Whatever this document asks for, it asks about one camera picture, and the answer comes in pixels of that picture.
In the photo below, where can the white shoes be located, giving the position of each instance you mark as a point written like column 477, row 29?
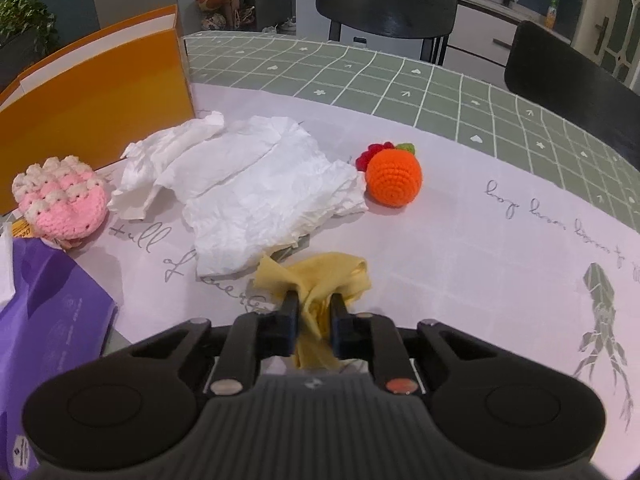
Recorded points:
column 286, row 24

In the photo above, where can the yellow cloth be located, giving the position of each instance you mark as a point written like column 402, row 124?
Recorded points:
column 345, row 270

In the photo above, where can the potted plant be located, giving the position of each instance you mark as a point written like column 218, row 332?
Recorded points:
column 25, row 20

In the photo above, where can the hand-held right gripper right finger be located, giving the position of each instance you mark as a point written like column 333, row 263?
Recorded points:
column 340, row 325

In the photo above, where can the white paper towel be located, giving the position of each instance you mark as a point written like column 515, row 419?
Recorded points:
column 250, row 180

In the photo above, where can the white counter cabinet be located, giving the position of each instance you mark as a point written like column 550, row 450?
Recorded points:
column 480, row 30

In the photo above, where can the orange crochet ball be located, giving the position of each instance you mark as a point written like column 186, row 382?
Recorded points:
column 392, row 180

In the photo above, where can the orange cardboard box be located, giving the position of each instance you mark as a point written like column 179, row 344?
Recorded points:
column 100, row 105

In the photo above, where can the orange juice bottle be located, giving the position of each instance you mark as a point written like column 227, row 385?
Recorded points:
column 551, row 14

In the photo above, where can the white printed table runner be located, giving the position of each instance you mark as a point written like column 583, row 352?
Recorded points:
column 450, row 260

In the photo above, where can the pink white crochet pouch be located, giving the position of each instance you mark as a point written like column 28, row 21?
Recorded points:
column 65, row 205

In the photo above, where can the black chair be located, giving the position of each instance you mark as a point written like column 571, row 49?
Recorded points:
column 385, row 2
column 575, row 85

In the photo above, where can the white glazed door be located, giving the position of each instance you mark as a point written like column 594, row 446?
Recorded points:
column 607, row 15

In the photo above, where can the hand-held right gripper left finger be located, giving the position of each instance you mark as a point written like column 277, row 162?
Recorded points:
column 290, row 320

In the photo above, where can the purple tissue pack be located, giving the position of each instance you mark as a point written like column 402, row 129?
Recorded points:
column 45, row 310

